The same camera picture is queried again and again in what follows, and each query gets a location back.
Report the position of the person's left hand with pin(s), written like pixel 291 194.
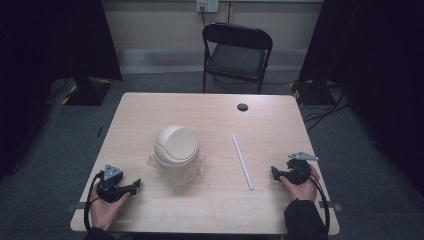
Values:
pixel 104 210

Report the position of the black curtain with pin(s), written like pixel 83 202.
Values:
pixel 370 73
pixel 53 60

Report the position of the white wall socket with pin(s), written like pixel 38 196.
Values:
pixel 207 6

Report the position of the black folding chair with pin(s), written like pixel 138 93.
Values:
pixel 237 57

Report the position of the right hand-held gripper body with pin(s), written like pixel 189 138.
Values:
pixel 297 170

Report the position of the cream desktop trash can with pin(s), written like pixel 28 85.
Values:
pixel 177 154

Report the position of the person's right hand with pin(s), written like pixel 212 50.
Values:
pixel 304 188

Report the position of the white paper-wrapped straw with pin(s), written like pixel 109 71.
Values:
pixel 243 162

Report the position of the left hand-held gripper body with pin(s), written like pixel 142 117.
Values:
pixel 111 186

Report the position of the black stand base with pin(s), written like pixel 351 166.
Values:
pixel 311 93
pixel 87 93

